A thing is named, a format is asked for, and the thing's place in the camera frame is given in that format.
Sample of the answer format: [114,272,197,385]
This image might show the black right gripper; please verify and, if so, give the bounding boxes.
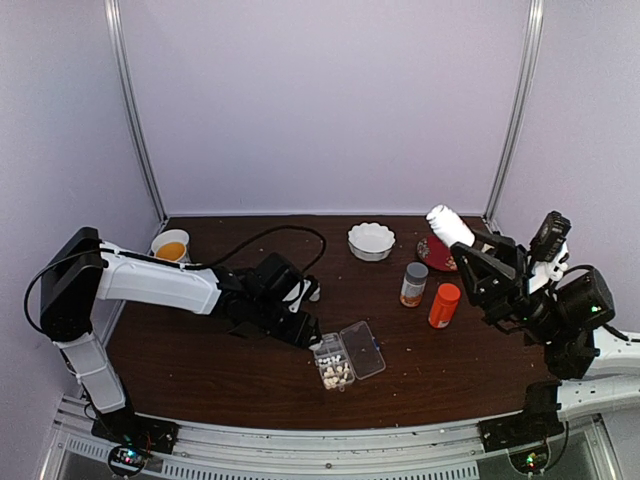
[451,225,567,348]

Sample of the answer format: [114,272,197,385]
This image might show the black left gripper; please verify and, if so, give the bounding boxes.
[250,295,322,349]

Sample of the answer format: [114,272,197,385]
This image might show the small white pill bottle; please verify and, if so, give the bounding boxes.
[309,287,321,302]

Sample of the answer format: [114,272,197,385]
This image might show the orange pill bottle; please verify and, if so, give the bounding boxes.
[428,283,461,329]

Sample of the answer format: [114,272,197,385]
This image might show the clear plastic pill organizer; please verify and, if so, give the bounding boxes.
[312,321,386,391]

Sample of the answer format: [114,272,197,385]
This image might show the grey capped vitamin bottle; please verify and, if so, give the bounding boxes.
[400,262,429,308]

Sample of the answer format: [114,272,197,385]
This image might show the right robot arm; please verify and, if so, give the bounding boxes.
[440,213,639,442]

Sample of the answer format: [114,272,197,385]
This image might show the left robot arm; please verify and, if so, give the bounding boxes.
[23,227,322,444]

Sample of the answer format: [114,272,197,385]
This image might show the white pills group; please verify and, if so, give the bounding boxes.
[316,355,344,366]
[322,365,350,378]

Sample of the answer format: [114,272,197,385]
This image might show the white pills in organizer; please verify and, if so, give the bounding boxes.
[323,376,351,391]

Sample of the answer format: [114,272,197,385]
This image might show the red floral saucer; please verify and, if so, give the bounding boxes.
[416,234,458,272]

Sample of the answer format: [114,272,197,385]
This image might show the white fluted ceramic bowl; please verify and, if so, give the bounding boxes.
[347,222,396,262]

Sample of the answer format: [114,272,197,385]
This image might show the floral mug yellow inside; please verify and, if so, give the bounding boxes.
[151,229,191,263]

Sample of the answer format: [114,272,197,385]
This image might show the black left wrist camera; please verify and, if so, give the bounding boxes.
[283,276,321,313]

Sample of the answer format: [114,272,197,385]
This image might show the black camera cable left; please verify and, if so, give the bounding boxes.
[194,225,327,281]

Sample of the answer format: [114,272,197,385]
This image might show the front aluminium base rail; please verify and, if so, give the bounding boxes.
[35,395,623,479]

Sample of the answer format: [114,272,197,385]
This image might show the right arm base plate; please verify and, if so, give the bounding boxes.
[478,412,565,453]

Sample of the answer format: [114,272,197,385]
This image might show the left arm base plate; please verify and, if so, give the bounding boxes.
[91,410,179,454]

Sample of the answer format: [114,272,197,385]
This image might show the aluminium frame post right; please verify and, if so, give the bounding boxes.
[483,0,545,230]

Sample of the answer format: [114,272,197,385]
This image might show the aluminium frame post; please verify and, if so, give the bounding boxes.
[104,0,168,224]
[483,0,545,230]

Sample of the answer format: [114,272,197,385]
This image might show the aluminium frame post left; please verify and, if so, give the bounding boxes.
[104,0,168,224]

